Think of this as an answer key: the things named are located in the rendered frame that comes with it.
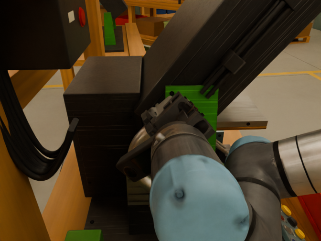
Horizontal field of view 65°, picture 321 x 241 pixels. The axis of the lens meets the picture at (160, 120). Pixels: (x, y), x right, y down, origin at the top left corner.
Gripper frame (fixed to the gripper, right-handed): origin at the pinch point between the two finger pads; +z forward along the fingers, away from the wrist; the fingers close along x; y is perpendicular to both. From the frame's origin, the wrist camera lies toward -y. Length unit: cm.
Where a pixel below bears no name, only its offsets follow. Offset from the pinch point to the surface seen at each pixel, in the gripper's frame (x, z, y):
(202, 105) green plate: -4.6, 2.4, 8.4
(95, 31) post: 35, 75, -3
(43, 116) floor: 46, 243, -133
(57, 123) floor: 29, 229, -121
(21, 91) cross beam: 26.7, 12.6, -21.1
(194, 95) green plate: -1.8, 2.4, 8.7
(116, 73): 13.6, 19.7, -2.4
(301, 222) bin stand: -60, 16, 6
